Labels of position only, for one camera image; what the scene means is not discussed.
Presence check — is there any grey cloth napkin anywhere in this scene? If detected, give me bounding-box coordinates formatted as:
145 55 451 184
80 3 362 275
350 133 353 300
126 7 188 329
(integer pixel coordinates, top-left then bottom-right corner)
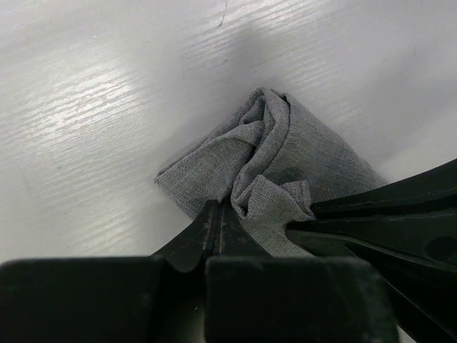
155 88 386 257

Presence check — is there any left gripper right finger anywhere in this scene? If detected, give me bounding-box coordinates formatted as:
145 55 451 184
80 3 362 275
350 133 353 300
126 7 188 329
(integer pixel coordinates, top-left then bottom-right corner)
206 203 398 342

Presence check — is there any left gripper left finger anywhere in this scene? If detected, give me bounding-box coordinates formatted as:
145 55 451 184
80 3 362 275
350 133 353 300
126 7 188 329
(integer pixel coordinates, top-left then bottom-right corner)
1 202 219 342

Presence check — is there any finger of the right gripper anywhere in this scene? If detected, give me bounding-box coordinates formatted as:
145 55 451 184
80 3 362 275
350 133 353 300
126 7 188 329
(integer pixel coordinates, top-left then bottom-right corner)
308 160 456 229
286 214 456 342

